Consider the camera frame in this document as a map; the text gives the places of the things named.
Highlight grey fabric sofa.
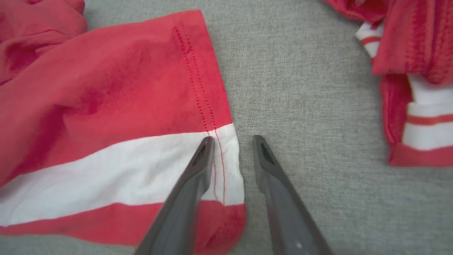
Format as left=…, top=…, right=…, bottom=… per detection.
left=0, top=0, right=453, bottom=255

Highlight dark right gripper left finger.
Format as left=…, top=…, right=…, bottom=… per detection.
left=134, top=136, right=216, bottom=255

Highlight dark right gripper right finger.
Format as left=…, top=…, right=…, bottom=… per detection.
left=253, top=135, right=333, bottom=255

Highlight red shorts with white panel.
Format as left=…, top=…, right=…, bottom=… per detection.
left=0, top=0, right=247, bottom=255

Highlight red jersey with striped trim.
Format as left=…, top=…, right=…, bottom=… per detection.
left=321, top=0, right=453, bottom=168

